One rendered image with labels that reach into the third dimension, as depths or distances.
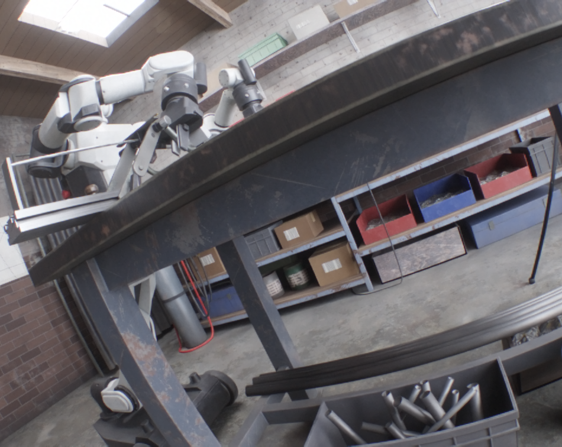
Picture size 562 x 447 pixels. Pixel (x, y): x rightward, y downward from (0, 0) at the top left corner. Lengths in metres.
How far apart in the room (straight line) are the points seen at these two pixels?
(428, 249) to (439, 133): 1.82
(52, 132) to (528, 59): 0.99
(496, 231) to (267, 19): 2.65
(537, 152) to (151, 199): 2.17
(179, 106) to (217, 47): 2.76
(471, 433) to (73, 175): 1.28
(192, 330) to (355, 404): 1.98
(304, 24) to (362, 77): 2.57
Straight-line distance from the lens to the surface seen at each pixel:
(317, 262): 2.33
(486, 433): 0.76
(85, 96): 0.85
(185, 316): 2.71
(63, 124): 0.88
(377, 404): 0.93
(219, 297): 2.76
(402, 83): 0.35
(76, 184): 1.17
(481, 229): 2.27
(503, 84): 0.45
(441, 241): 2.21
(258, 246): 2.43
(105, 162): 1.09
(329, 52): 3.05
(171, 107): 0.77
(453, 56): 0.36
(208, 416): 1.48
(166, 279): 2.67
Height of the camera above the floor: 0.78
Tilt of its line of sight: 3 degrees down
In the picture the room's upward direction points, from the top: 24 degrees counter-clockwise
